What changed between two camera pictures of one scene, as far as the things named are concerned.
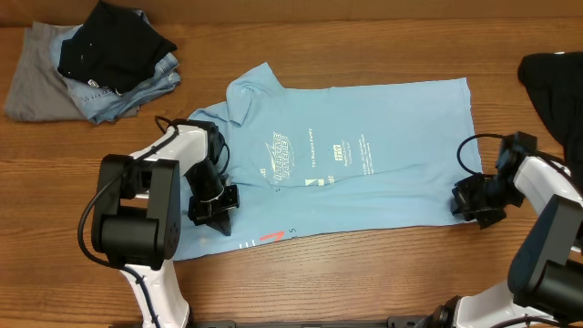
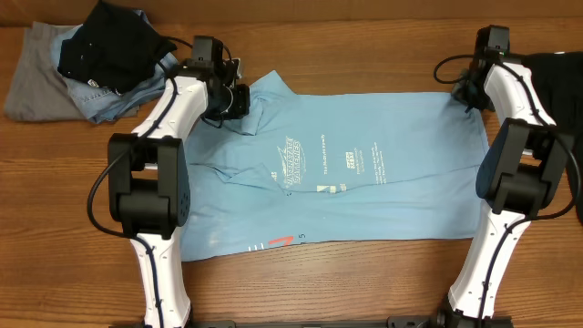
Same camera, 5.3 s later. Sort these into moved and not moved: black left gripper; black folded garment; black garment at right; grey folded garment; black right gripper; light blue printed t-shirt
Moved: black right gripper; black left gripper
Not moved: light blue printed t-shirt; black garment at right; grey folded garment; black folded garment
